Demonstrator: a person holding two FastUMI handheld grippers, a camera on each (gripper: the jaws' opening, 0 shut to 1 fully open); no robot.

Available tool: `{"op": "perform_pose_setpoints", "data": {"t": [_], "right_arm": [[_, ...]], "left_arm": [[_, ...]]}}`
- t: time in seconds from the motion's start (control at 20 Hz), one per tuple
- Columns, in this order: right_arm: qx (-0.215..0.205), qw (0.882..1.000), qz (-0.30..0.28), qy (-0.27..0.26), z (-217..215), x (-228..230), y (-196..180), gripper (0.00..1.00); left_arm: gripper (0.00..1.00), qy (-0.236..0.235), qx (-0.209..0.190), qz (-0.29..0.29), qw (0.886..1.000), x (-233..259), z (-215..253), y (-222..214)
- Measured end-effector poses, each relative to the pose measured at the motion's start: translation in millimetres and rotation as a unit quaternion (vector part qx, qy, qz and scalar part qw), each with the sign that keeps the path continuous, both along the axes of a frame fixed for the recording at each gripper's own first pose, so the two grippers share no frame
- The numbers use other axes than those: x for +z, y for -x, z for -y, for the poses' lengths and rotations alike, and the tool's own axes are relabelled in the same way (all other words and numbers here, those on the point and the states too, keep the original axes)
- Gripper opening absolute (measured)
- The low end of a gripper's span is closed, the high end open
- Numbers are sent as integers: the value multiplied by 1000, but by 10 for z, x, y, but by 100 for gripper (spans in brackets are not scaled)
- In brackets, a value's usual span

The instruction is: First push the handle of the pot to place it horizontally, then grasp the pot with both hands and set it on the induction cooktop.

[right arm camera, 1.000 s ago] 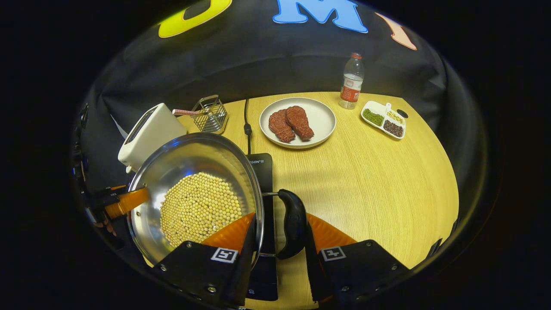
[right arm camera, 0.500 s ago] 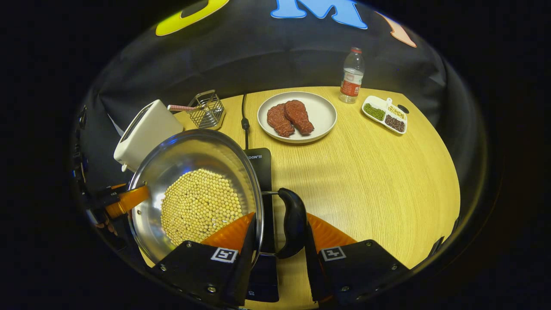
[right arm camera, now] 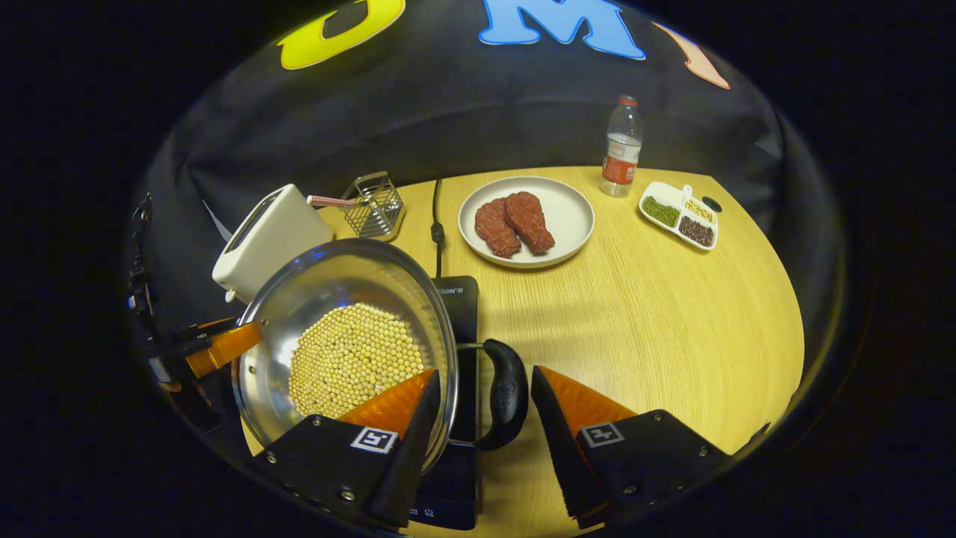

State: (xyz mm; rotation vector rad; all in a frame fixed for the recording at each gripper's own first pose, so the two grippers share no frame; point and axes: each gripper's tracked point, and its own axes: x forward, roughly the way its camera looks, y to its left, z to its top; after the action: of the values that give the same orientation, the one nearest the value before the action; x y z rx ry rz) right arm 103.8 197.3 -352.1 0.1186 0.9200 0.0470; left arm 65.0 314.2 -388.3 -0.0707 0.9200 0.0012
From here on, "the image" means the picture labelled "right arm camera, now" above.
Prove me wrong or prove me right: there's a white divided dish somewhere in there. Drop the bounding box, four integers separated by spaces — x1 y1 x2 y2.
638 182 719 252

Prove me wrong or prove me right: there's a black induction cooktop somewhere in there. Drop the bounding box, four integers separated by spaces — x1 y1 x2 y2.
403 275 480 531

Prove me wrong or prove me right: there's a wire mesh basket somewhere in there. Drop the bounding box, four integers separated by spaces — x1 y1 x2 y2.
345 171 406 241

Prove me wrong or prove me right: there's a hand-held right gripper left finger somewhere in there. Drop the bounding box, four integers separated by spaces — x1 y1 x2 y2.
250 368 441 528

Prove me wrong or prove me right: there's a heap of green beans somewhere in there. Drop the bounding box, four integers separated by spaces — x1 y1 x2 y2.
642 196 680 227

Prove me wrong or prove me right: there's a heap of dark red beans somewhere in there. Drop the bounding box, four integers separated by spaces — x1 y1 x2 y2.
678 215 716 248

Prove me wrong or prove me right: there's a black power cable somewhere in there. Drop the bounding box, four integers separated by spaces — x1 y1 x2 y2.
431 178 447 279

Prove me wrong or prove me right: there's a clear plastic water bottle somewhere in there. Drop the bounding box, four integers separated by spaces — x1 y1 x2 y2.
600 95 644 198

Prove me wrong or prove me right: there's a pile of soybeans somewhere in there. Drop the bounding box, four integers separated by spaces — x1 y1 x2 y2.
288 302 425 418

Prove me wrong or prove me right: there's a white toaster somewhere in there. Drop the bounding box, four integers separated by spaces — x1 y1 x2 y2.
212 184 335 303

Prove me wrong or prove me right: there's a stainless steel pot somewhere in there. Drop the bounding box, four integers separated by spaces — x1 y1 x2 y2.
230 238 530 475

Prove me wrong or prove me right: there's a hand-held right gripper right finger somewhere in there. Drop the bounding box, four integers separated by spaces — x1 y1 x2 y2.
530 365 729 528

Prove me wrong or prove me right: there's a red meat piece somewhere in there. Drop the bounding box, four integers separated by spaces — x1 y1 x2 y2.
475 199 522 259
504 191 556 255

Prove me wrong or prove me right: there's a round white plate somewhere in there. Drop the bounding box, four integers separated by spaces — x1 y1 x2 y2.
458 176 596 270

